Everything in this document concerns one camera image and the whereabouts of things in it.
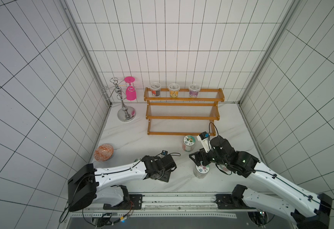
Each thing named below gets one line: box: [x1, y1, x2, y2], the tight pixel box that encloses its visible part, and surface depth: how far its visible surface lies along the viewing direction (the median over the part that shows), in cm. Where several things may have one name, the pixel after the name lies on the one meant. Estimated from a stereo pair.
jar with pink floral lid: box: [193, 164, 210, 179], surface depth 77 cm
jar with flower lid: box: [182, 135, 197, 153], surface depth 89 cm
